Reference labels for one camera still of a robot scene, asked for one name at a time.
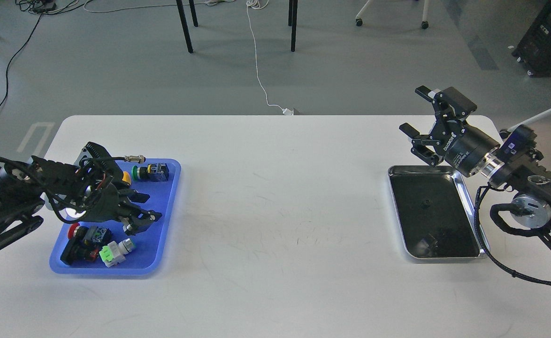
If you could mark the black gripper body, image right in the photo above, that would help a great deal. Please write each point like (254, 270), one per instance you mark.
(466, 147)

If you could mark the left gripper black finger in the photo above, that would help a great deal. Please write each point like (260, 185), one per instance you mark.
(131, 196)
(141, 221)

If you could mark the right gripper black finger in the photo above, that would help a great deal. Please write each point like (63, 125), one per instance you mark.
(450, 106)
(420, 144)

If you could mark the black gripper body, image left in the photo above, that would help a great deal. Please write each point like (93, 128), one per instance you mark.
(107, 206)

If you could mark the black robot arm, image left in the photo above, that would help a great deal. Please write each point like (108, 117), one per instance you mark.
(97, 188)

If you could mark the blue plastic tray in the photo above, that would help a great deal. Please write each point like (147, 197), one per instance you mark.
(147, 254)

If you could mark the silver metal tray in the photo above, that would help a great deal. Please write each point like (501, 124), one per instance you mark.
(443, 232)

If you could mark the white office chair base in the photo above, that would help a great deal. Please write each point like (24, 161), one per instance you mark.
(391, 11)

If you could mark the yellow push button switch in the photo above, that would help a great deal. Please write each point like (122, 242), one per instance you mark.
(126, 178)

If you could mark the green push button switch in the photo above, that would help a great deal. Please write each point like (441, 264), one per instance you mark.
(153, 172)

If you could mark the white green connector switch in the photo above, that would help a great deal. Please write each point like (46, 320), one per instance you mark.
(114, 253)

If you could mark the red push button switch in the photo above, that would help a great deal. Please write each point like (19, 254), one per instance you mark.
(84, 243)

